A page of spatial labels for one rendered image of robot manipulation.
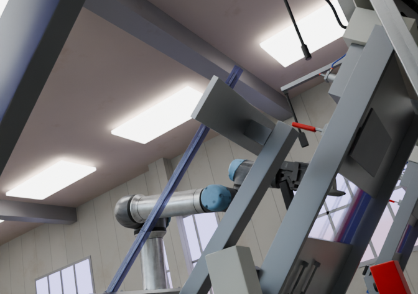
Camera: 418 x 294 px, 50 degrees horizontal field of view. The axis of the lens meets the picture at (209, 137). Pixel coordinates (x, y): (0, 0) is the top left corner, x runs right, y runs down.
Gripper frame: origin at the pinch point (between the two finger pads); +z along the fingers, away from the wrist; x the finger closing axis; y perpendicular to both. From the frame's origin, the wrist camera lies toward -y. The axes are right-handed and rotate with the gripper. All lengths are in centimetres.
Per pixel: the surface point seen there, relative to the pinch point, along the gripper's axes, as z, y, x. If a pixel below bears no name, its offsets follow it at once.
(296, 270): -4.0, -22.1, -13.6
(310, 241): -1.9, -14.3, -12.9
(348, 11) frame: -2, 48, -16
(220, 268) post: -1, -21, -62
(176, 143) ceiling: -341, 66, 388
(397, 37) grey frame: 15, 31, -36
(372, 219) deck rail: 3.1, -3.1, 36.0
